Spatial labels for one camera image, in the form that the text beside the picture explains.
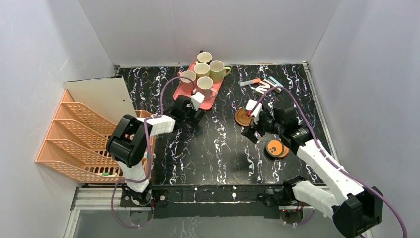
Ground brown grooved wooden coaster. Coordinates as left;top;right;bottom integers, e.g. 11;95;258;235
234;108;253;127

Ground pink serving tray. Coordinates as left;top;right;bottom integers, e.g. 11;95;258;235
173;63;224;110

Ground orange black round coaster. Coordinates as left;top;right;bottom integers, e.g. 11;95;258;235
264;139;290;160

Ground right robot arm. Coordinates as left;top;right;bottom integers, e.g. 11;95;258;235
242;100;383;238

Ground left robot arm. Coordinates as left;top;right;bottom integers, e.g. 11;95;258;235
106;93;205;205

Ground pink mug near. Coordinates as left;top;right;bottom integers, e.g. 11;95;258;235
179;70;196;93

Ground pink mug large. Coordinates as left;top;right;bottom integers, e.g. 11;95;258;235
197;76;218;100

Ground orange white marker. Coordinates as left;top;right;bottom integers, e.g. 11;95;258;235
239;78;261;87

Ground yellow-green mug centre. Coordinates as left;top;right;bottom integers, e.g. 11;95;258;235
193;63;210;79

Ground green mug far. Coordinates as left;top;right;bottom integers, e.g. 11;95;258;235
209;60;231;83

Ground black mug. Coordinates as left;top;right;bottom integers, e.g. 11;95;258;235
197;51;213;64

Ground white board sheet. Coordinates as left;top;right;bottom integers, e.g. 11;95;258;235
64;76;136;124

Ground orange file rack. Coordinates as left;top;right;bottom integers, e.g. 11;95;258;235
35;90;124;184

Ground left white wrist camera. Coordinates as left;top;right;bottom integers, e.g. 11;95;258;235
190;92;205;111

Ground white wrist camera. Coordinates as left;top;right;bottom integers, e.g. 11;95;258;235
190;92;205;111
245;99;263;124

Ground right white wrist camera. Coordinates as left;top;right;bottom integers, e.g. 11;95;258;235
245;99;263;124

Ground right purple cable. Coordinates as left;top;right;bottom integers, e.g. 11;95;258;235
251;86;408;238

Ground purple cable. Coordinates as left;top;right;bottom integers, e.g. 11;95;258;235
111;76;197;229
251;86;408;238

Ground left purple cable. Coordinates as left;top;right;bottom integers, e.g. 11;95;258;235
111;76;197;229

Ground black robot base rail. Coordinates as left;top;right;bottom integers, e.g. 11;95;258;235
70;183;329;231

